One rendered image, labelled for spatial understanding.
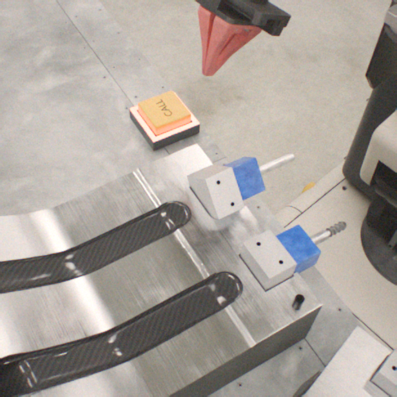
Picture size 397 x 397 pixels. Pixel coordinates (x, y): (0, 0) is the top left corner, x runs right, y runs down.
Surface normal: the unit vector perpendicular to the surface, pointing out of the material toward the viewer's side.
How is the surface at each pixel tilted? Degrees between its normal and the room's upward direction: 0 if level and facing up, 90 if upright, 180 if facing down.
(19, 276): 28
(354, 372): 0
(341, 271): 0
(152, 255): 3
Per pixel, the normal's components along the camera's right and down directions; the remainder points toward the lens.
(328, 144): 0.04, -0.60
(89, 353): 0.43, -0.64
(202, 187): -0.86, 0.39
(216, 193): 0.40, 0.11
